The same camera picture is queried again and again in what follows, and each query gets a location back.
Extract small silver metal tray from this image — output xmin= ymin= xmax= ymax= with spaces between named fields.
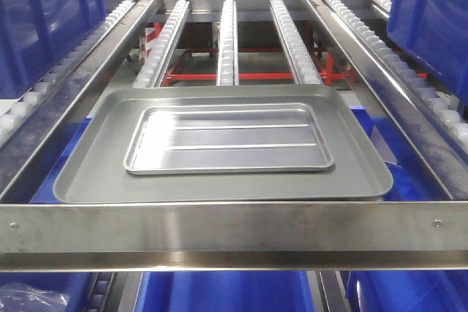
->
xmin=123 ymin=102 xmax=334 ymax=175

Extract large grey serving tray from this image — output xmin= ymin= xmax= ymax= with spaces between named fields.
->
xmin=53 ymin=84 xmax=393 ymax=204

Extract middle white roller track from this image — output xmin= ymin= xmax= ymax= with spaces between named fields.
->
xmin=216 ymin=0 xmax=239 ymax=86

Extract white roller track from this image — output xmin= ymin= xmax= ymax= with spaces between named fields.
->
xmin=216 ymin=0 xmax=239 ymax=86
xmin=132 ymin=0 xmax=189 ymax=88
xmin=270 ymin=0 xmax=323 ymax=85

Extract right white roller track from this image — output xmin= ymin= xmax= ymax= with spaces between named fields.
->
xmin=270 ymin=0 xmax=323 ymax=85

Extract left white roller track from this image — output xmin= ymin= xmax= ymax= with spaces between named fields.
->
xmin=132 ymin=0 xmax=189 ymax=88

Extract blue bin lower centre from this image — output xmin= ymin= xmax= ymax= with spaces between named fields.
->
xmin=134 ymin=271 xmax=316 ymax=311

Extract blue bin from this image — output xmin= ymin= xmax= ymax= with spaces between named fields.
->
xmin=1 ymin=273 xmax=96 ymax=311
xmin=1 ymin=0 xmax=107 ymax=99
xmin=388 ymin=0 xmax=467 ymax=100
xmin=134 ymin=271 xmax=316 ymax=311
xmin=345 ymin=270 xmax=467 ymax=311

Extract steel rack front crossbar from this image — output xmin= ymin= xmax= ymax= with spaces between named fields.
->
xmin=1 ymin=201 xmax=467 ymax=272

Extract blue bin lower right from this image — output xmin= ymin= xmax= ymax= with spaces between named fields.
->
xmin=345 ymin=270 xmax=467 ymax=311

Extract blue bin lower left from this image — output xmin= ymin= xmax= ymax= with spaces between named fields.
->
xmin=1 ymin=273 xmax=96 ymax=311

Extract far right roller track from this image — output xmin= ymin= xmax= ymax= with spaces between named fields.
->
xmin=325 ymin=0 xmax=467 ymax=149

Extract far left roller track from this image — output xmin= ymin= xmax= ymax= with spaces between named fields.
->
xmin=1 ymin=0 xmax=136 ymax=145

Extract blue bin upper left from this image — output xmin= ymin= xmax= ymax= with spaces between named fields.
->
xmin=1 ymin=0 xmax=107 ymax=99

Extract blue bin upper right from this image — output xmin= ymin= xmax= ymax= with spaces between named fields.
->
xmin=388 ymin=0 xmax=467 ymax=100

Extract clear plastic bag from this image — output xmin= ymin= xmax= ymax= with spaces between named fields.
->
xmin=1 ymin=283 xmax=69 ymax=311

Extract red metal frame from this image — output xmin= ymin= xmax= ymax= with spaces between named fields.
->
xmin=140 ymin=21 xmax=428 ymax=88

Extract right steel side rail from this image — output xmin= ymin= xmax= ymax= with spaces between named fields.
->
xmin=302 ymin=0 xmax=467 ymax=200

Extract steel side rail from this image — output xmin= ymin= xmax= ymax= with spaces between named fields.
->
xmin=302 ymin=0 xmax=467 ymax=200
xmin=1 ymin=0 xmax=161 ymax=203

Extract left steel side rail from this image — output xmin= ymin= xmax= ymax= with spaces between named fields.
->
xmin=1 ymin=0 xmax=161 ymax=203

